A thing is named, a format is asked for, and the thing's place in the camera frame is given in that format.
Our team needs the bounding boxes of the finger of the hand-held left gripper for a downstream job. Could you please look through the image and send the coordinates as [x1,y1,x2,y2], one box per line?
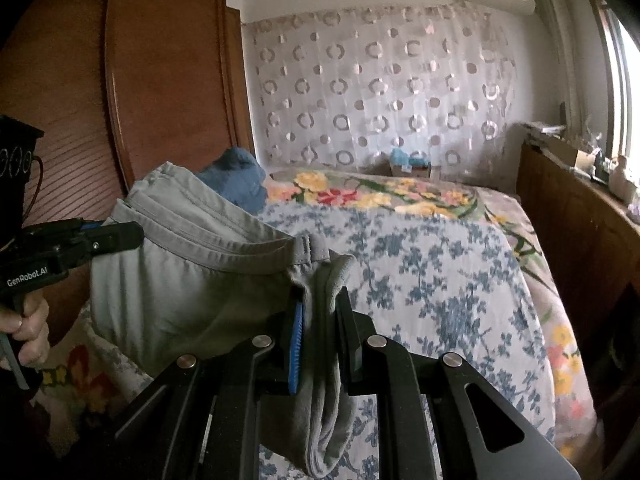
[82,221,145,261]

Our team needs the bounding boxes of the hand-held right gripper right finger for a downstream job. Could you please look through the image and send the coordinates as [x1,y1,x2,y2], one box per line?
[336,287,581,480]

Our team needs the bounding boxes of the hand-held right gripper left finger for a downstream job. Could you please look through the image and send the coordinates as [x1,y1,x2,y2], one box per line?
[112,300,307,480]

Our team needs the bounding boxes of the grey pants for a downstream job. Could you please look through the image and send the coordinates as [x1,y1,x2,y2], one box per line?
[90,161,358,478]

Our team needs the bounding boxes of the person's left hand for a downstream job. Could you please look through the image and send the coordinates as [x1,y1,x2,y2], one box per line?
[0,294,51,365]

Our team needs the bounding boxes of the blue floral bed sheet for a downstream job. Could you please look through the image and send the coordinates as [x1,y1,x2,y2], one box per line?
[257,207,556,480]

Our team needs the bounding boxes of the folded blue towel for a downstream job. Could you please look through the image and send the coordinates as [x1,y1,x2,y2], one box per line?
[195,147,268,211]

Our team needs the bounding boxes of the yellow floral bedspread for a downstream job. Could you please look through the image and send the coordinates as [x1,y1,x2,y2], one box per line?
[30,167,598,461]

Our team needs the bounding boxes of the wooden wardrobe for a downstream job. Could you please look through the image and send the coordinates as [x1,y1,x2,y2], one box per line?
[0,0,256,346]

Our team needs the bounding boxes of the small box with blue cloth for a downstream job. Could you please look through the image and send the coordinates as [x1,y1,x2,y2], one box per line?
[389,147,433,178]

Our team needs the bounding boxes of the wooden side cabinet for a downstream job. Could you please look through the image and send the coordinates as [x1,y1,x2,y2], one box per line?
[515,140,640,411]

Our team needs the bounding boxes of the white circle-patterned curtain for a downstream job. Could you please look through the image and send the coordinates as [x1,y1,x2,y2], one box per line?
[242,2,518,181]

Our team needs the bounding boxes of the pile of small household items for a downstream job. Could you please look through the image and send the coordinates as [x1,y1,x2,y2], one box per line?
[520,120,640,216]

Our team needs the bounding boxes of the window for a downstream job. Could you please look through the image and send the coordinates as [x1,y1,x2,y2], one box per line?
[595,0,640,171]

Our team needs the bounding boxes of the white wall pipe duct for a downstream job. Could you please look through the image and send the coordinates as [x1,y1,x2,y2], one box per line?
[532,0,586,126]

